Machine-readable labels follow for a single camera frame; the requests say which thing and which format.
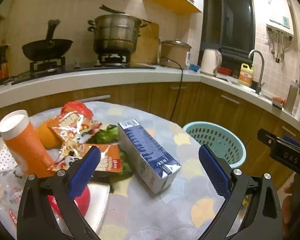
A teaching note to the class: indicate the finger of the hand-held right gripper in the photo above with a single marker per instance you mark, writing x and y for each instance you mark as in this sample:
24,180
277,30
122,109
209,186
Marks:
291,140
266,137

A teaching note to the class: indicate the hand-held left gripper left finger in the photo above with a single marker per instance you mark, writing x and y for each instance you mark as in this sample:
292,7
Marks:
86,170

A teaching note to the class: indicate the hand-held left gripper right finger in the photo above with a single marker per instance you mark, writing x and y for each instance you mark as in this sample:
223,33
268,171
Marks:
215,172

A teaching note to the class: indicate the teal plastic basket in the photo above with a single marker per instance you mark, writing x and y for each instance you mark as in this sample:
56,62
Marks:
222,142

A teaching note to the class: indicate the green leafy vegetable piece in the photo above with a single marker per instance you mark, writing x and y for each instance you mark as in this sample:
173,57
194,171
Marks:
106,136

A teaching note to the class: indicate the person's right hand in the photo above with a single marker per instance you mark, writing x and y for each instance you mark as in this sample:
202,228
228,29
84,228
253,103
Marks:
288,205

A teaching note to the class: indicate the orange snack packet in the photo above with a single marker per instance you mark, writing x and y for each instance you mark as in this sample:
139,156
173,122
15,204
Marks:
110,157
72,127

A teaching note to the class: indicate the white red plastic bag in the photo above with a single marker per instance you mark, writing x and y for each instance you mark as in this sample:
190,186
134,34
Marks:
97,200

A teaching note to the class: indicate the red round plastic item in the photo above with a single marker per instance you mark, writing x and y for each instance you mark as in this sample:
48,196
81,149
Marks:
83,203

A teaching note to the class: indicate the dish sponge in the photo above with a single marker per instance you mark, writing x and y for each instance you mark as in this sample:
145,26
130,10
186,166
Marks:
278,103

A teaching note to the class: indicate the grey bottle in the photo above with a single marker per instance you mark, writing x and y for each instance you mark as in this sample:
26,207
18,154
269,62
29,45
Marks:
291,97

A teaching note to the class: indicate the orange fruit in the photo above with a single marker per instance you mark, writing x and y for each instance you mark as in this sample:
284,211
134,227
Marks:
46,136

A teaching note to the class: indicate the metal faucet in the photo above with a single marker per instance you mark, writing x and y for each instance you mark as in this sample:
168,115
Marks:
260,80

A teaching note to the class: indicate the blue and white milk carton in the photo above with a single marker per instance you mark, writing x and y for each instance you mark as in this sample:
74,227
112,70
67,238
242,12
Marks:
145,155

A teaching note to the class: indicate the wooden base cabinets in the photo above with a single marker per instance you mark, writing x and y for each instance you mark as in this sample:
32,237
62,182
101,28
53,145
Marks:
210,107

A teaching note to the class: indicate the yellow detergent bottle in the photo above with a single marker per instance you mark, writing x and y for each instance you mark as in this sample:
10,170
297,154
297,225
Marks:
245,76

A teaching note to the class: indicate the orange cup with white lid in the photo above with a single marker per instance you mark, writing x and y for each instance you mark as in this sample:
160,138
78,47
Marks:
20,145

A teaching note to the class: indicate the pale patterned tablecloth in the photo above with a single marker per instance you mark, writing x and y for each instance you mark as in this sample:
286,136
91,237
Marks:
145,212

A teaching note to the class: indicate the red box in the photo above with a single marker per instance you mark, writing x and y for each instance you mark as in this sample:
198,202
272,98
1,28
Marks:
224,70

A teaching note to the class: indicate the polka dot paper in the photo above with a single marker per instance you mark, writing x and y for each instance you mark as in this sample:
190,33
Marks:
3,158

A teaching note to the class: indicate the clear plastic wrapper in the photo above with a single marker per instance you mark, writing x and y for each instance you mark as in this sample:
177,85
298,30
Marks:
5,195

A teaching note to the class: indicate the white electric kettle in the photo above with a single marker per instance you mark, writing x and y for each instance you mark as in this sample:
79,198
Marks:
210,61

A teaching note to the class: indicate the small blue container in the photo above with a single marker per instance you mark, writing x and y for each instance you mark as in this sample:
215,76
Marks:
194,67

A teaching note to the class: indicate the black gas stove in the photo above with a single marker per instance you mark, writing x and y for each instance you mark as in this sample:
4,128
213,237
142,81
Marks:
90,68

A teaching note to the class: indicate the dark window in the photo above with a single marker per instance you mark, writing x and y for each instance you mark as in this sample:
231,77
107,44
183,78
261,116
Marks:
227,22

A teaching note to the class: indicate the beige rice cooker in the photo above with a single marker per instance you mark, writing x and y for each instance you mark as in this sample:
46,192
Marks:
173,52

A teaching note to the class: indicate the black wok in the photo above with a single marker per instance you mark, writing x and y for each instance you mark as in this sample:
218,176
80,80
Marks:
47,48

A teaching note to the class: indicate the white water heater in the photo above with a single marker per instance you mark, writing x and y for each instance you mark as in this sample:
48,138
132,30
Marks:
276,7

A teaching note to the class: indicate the condiment bottles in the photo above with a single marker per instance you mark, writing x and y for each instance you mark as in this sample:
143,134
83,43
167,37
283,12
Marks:
0,65

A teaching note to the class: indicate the wooden cutting board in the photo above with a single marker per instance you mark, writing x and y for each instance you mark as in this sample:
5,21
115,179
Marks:
147,47

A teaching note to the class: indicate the steel steamer pot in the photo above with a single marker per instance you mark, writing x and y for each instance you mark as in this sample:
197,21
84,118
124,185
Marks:
115,35

